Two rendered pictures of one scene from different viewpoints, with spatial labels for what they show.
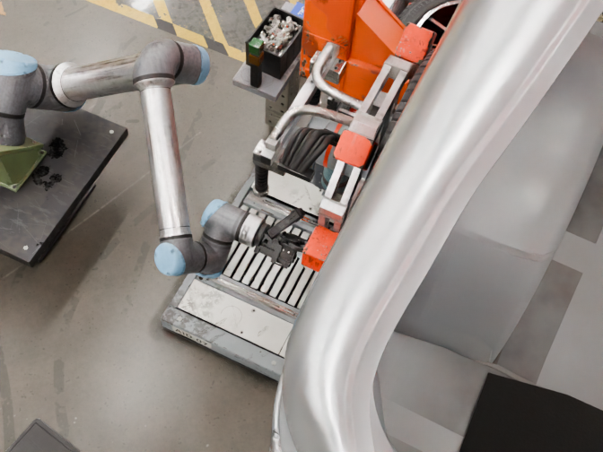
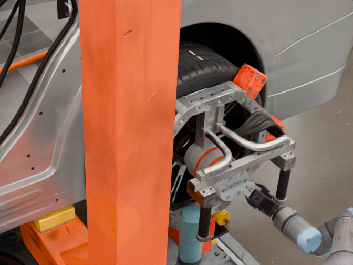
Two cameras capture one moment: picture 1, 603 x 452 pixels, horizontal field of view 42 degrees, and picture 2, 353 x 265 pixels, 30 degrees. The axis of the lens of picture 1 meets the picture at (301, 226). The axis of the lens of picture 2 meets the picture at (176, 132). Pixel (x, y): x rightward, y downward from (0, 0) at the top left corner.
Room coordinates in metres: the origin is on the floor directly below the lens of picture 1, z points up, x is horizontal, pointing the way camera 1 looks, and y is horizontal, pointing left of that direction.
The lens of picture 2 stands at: (2.84, 0.75, 2.28)
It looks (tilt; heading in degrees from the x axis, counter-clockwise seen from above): 36 degrees down; 213
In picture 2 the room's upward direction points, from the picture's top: 4 degrees clockwise
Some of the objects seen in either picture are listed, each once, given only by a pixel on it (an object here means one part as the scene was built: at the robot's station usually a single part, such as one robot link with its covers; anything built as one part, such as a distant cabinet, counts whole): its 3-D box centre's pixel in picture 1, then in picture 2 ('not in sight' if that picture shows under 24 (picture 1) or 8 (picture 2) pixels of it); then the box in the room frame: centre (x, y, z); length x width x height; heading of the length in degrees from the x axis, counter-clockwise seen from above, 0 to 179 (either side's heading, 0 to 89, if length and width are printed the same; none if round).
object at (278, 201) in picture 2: (261, 175); (282, 183); (1.16, 0.12, 0.83); 0.04 x 0.04 x 0.16
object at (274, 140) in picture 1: (316, 124); (253, 125); (1.19, -0.01, 1.03); 0.19 x 0.18 x 0.11; 70
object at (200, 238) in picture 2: (315, 86); (204, 220); (1.48, 0.00, 0.83); 0.04 x 0.04 x 0.16
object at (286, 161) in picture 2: (272, 157); (281, 156); (1.15, 0.09, 0.93); 0.09 x 0.05 x 0.05; 70
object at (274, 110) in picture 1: (282, 85); not in sight; (2.00, 0.13, 0.21); 0.10 x 0.10 x 0.42; 70
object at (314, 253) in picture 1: (321, 249); (268, 130); (0.95, -0.06, 0.85); 0.09 x 0.08 x 0.07; 160
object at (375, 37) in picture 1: (432, 70); (72, 242); (1.72, -0.35, 0.69); 0.52 x 0.17 x 0.35; 70
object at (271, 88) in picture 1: (281, 49); not in sight; (1.97, 0.14, 0.44); 0.43 x 0.17 x 0.03; 160
